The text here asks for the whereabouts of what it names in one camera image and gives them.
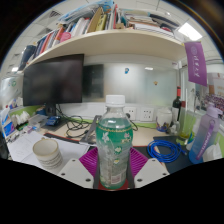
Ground small blue device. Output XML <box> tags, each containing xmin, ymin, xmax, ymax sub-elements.
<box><xmin>44</xmin><ymin>115</ymin><xmax>63</xmax><ymax>127</ymax></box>

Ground wall shelf with books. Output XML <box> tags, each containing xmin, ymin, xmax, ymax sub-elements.
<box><xmin>18</xmin><ymin>1</ymin><xmax>188</xmax><ymax>73</ymax></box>

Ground grey metal stand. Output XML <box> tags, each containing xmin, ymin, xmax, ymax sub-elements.
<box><xmin>79</xmin><ymin>114</ymin><xmax>103</xmax><ymax>146</ymax></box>

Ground thin black notebook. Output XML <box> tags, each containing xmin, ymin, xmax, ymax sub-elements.
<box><xmin>43</xmin><ymin>132</ymin><xmax>91</xmax><ymax>145</ymax></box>

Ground purple plastic water bottle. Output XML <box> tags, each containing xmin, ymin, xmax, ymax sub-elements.
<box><xmin>188</xmin><ymin>102</ymin><xmax>224</xmax><ymax>165</ymax></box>

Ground blank white paper sheet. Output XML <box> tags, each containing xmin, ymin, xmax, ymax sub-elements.
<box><xmin>19</xmin><ymin>138</ymin><xmax>92</xmax><ymax>170</ymax></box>

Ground coiled blue cable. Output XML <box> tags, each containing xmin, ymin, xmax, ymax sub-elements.
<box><xmin>147</xmin><ymin>139</ymin><xmax>188</xmax><ymax>165</ymax></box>

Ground white tissue pack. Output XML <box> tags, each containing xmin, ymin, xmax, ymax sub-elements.
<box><xmin>202</xmin><ymin>143</ymin><xmax>224</xmax><ymax>164</ymax></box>

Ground green-labelled clear drink bottle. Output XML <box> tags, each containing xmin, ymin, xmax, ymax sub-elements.
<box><xmin>95</xmin><ymin>94</ymin><xmax>134</xmax><ymax>191</ymax></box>

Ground black cable bundle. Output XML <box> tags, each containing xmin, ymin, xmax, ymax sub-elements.
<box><xmin>56</xmin><ymin>106</ymin><xmax>95</xmax><ymax>140</ymax></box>

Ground clear plastic box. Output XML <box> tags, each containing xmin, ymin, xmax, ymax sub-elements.
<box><xmin>28</xmin><ymin>114</ymin><xmax>48</xmax><ymax>130</ymax></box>

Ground white wall socket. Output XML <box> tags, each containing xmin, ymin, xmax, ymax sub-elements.
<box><xmin>123</xmin><ymin>105</ymin><xmax>138</xmax><ymax>121</ymax></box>
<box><xmin>139</xmin><ymin>106</ymin><xmax>155</xmax><ymax>122</ymax></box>

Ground white patterned ceramic mug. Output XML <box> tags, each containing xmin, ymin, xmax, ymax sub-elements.
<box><xmin>32</xmin><ymin>137</ymin><xmax>65</xmax><ymax>171</ymax></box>

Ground black computer monitor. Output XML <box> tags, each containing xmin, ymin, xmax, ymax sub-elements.
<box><xmin>22</xmin><ymin>53</ymin><xmax>85</xmax><ymax>118</ymax></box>

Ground ceiling lights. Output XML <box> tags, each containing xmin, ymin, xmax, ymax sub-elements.
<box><xmin>6</xmin><ymin>21</ymin><xmax>204</xmax><ymax>74</ymax></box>

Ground black desk mat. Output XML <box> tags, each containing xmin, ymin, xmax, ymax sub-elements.
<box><xmin>133</xmin><ymin>134</ymin><xmax>202</xmax><ymax>175</ymax></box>

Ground dark wine bottle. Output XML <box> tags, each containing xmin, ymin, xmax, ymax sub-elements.
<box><xmin>171</xmin><ymin>85</ymin><xmax>183</xmax><ymax>123</ymax></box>

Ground dark grey flat panel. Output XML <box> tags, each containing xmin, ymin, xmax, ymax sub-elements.
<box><xmin>82</xmin><ymin>64</ymin><xmax>105</xmax><ymax>100</ymax></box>

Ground purple hanging banner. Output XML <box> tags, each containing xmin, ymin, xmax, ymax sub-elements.
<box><xmin>184</xmin><ymin>40</ymin><xmax>208</xmax><ymax>88</ymax></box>

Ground white folded tissues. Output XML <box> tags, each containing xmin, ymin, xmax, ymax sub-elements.
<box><xmin>11</xmin><ymin>111</ymin><xmax>31</xmax><ymax>126</ymax></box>

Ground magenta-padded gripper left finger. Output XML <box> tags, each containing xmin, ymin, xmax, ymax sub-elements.
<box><xmin>57</xmin><ymin>147</ymin><xmax>101</xmax><ymax>190</ymax></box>

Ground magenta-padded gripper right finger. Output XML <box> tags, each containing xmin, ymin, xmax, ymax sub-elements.
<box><xmin>128</xmin><ymin>147</ymin><xmax>170</xmax><ymax>189</ymax></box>

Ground blue tissue box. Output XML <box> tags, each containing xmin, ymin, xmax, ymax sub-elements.
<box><xmin>0</xmin><ymin>106</ymin><xmax>16</xmax><ymax>139</ymax></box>

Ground handwritten white paper sheet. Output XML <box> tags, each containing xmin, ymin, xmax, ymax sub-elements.
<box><xmin>6</xmin><ymin>130</ymin><xmax>45</xmax><ymax>163</ymax></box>

